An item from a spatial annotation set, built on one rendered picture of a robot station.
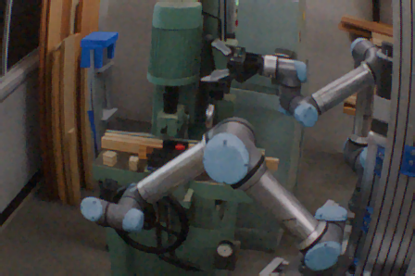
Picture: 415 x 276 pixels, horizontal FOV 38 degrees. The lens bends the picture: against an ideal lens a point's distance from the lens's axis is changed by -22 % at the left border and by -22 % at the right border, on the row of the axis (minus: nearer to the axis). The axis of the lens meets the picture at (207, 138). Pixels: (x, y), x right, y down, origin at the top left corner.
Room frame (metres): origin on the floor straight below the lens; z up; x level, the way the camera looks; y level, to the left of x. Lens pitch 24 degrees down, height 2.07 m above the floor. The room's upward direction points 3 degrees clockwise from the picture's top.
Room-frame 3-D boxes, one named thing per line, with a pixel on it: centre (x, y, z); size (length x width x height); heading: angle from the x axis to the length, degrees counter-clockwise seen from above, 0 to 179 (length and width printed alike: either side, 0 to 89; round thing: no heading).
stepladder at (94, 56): (3.26, 0.51, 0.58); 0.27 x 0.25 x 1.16; 75
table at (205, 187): (2.38, 0.11, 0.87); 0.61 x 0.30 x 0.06; 81
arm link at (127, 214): (1.85, 0.23, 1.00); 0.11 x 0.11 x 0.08; 80
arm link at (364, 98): (2.41, -0.60, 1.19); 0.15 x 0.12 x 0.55; 16
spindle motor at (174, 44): (2.49, 0.13, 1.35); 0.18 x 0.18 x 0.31
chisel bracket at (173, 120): (2.51, 0.13, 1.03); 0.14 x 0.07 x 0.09; 171
